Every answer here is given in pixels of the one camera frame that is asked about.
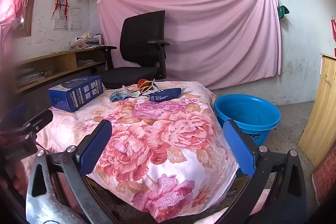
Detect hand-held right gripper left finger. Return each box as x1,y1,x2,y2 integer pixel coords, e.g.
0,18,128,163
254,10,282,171
26,119,118,224

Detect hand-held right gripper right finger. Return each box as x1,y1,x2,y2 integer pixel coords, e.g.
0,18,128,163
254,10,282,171
218,119,307,224

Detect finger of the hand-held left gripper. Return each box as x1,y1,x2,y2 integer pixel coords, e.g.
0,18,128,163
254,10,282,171
1,103,28,126
24,109,54,133

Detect blue plastic bucket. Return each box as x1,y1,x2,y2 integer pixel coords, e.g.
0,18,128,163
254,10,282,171
213,94,281,147

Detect blue-white wrapper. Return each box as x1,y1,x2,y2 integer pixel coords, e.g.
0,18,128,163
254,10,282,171
109,90,126,102

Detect white wrapper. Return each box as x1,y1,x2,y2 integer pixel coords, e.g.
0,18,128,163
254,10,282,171
122,85,141,98

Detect red and yellow paper packet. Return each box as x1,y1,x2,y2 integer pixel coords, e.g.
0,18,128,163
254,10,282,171
138,78,159,93

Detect dark blue packet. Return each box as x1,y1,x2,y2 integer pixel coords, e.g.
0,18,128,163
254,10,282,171
146,88,183,102

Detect person's left hand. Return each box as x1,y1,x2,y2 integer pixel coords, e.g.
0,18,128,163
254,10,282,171
12,161,30,194

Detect blue cardboard box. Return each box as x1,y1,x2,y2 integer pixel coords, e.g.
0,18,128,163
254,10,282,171
48,75,104,113

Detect wooden desk shelf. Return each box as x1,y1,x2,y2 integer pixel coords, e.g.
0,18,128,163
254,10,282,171
14,46,108,94

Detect floral blanket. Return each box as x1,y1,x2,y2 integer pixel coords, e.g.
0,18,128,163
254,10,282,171
24,81,239,223

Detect papers in shelf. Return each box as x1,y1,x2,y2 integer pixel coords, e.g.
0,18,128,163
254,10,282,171
77,59,96,67

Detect stack of books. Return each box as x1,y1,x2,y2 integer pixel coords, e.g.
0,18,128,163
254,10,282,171
70,31,105,50

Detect wooden cabinet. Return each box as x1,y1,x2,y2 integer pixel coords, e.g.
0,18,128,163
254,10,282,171
298,53,336,168

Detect red patterned fabric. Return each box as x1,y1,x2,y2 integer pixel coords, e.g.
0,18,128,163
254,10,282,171
312,151,336,205

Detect pink hanging sheet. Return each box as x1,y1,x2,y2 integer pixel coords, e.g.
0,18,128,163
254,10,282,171
98,0,282,90

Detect black office chair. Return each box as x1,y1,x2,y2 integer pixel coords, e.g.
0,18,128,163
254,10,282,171
92,10,171,89

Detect green hanging dustpan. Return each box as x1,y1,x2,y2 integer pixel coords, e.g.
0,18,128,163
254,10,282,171
277,5,290,20

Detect white wall calendar sheet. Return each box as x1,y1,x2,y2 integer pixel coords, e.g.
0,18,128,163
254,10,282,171
53,9,70,31
70,8,83,31

